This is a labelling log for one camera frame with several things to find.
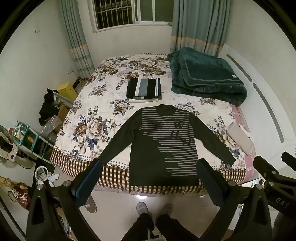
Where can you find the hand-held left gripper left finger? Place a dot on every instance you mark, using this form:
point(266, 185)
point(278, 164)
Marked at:
point(89, 183)

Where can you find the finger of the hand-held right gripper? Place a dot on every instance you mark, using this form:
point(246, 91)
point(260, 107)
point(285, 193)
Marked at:
point(289, 158)
point(266, 166)

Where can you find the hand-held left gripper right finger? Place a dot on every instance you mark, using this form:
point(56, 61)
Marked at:
point(209, 183)

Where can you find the dark striped sweater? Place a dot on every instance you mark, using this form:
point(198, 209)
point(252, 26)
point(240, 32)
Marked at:
point(148, 150)

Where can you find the person's right forearm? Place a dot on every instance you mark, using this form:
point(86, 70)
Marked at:
point(285, 226)

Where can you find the black clothes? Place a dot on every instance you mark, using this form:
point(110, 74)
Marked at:
point(47, 105)

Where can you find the pink mattress sheet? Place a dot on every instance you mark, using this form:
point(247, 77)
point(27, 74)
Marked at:
point(248, 166)

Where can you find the white shoes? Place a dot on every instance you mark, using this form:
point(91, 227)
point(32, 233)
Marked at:
point(52, 178)

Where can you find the grey pillow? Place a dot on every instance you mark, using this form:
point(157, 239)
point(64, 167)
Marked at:
point(240, 138)

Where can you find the person's right shoe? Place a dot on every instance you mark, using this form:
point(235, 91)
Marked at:
point(167, 209)

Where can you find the person's shoe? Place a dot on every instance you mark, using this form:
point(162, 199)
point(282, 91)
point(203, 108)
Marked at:
point(141, 208)
point(167, 209)

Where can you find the white headboard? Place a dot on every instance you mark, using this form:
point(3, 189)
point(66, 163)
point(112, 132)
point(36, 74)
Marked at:
point(268, 109)

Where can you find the person's right leg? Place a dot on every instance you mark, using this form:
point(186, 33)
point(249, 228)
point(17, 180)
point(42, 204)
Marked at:
point(173, 228)

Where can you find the person's leg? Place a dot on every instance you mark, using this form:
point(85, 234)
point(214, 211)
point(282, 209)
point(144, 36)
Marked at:
point(173, 228)
point(138, 228)

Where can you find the person's left shoe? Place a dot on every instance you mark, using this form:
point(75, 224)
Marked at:
point(141, 208)

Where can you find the person's left leg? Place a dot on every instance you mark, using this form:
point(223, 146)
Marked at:
point(138, 228)

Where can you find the clear plastic bag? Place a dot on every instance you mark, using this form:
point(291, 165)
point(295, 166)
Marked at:
point(50, 126)

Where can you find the red patterned bag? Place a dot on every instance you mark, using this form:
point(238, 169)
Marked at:
point(19, 195)

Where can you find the teal shelf rack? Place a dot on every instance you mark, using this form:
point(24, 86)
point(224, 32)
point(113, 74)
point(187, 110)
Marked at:
point(31, 139)

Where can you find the floral bedsheet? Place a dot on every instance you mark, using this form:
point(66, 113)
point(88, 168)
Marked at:
point(104, 111)

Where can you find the cardboard box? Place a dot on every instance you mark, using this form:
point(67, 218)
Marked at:
point(62, 113)

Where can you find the floor fan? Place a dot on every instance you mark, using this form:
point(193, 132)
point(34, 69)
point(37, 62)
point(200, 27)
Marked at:
point(10, 148)

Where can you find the white rack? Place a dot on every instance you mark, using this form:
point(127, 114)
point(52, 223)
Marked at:
point(63, 99)

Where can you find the yellow box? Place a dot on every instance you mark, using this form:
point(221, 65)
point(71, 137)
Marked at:
point(67, 91)

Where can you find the folded white garment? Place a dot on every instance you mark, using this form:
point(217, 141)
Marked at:
point(142, 100)

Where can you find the green blanket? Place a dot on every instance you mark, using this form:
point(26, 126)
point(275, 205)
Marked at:
point(203, 74)

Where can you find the folded striped garment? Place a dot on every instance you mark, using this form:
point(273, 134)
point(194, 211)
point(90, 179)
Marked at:
point(143, 88)

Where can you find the green curtain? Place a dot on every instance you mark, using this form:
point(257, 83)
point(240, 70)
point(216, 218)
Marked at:
point(198, 25)
point(75, 39)

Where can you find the window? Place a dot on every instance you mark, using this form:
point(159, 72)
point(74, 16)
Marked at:
point(131, 11)

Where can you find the wall socket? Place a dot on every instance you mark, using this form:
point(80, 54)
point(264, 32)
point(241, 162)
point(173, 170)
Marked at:
point(70, 70)

